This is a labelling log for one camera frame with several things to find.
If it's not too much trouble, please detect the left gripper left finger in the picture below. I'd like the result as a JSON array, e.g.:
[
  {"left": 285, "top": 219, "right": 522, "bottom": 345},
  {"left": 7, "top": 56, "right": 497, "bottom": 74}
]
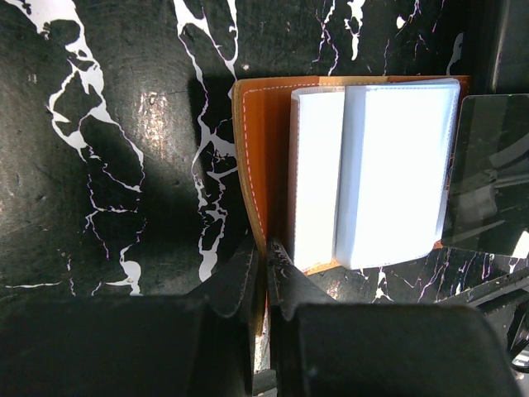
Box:
[{"left": 188, "top": 237, "right": 259, "bottom": 318}]

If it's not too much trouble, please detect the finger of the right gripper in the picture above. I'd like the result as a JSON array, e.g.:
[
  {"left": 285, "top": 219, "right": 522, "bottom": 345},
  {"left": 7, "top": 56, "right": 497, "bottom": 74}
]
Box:
[{"left": 437, "top": 268, "right": 529, "bottom": 307}]

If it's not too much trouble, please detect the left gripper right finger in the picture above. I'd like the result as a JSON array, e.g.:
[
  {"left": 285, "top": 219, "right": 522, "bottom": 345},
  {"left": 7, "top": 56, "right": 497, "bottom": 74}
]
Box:
[{"left": 266, "top": 238, "right": 337, "bottom": 321}]

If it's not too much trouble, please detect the brown leather card holder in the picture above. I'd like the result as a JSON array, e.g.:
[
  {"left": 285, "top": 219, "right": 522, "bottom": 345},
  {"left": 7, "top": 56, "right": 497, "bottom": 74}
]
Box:
[{"left": 231, "top": 74, "right": 472, "bottom": 336}]

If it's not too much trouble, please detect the black card box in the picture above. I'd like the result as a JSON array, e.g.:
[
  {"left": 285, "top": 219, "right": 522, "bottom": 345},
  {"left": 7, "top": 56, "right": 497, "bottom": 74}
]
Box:
[{"left": 485, "top": 0, "right": 528, "bottom": 93}]

